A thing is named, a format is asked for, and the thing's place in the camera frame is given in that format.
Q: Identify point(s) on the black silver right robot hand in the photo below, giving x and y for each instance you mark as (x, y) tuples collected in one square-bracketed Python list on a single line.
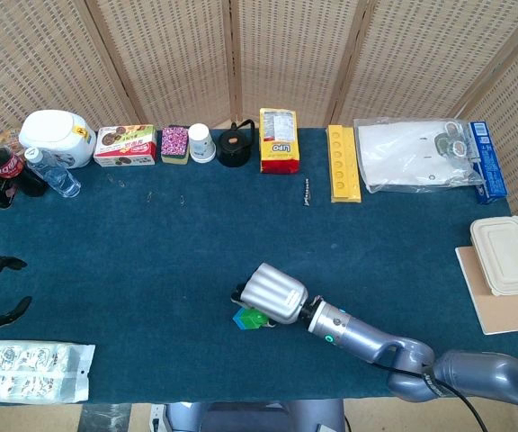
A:
[(274, 292)]

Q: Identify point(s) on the green toy brick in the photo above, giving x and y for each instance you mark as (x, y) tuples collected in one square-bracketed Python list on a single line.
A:
[(254, 320)]

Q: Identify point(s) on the blue toy brick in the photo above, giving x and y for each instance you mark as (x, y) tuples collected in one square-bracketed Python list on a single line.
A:
[(239, 317)]

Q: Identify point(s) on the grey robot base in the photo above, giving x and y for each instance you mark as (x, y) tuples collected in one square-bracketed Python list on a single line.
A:
[(250, 416)]

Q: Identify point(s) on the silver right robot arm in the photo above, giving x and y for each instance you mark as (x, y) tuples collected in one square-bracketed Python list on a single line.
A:
[(421, 364)]

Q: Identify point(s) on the cola bottle red label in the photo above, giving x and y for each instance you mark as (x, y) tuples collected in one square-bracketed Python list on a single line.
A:
[(9, 168)]

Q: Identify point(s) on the blue felt table cloth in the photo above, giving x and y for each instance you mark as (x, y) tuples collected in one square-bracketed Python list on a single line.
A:
[(196, 234)]

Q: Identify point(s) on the clear water bottle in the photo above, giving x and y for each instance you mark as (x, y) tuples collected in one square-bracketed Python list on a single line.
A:
[(56, 175)]

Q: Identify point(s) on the white printed plastic package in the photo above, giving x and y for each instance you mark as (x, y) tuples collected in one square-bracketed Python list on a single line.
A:
[(20, 371)]

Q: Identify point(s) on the orange labelled packet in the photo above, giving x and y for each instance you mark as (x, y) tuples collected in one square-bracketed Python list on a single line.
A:
[(11, 137)]

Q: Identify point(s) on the metal paper clip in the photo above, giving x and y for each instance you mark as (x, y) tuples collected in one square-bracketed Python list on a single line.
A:
[(120, 182), (149, 196), (181, 200)]

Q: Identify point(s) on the white plastic jug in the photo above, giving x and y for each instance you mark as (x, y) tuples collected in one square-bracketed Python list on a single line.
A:
[(56, 135)]

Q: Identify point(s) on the yellow board with holes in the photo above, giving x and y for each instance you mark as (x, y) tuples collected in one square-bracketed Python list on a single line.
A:
[(343, 164)]

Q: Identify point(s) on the yellow red snack bag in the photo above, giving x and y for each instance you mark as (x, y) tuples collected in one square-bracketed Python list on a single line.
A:
[(279, 144)]

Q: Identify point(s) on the black teapot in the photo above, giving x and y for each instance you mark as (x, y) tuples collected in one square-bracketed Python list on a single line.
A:
[(233, 146)]

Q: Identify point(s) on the white paper cup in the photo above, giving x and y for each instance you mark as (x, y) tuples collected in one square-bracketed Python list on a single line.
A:
[(201, 144)]

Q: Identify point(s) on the red white cookie box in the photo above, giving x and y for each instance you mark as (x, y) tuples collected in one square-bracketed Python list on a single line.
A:
[(124, 146)]

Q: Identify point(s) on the purple patterned sponge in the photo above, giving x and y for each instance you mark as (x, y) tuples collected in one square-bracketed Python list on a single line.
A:
[(174, 141)]

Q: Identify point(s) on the clear plastic bag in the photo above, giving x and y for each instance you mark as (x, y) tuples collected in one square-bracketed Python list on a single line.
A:
[(398, 153)]

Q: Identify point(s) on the clear tape roll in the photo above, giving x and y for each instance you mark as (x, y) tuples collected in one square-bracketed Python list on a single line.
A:
[(443, 145), (459, 149), (453, 129)]

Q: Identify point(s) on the brown spiral notebook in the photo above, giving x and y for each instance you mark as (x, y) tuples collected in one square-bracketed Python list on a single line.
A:
[(506, 310)]

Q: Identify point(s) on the beige lunch box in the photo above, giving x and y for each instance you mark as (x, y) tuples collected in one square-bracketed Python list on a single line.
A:
[(506, 252)]

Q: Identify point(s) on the bamboo folding screen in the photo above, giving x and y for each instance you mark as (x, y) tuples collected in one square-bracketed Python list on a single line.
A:
[(286, 54)]

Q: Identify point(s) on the blue carton box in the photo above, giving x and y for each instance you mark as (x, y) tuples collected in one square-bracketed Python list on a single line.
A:
[(488, 166)]

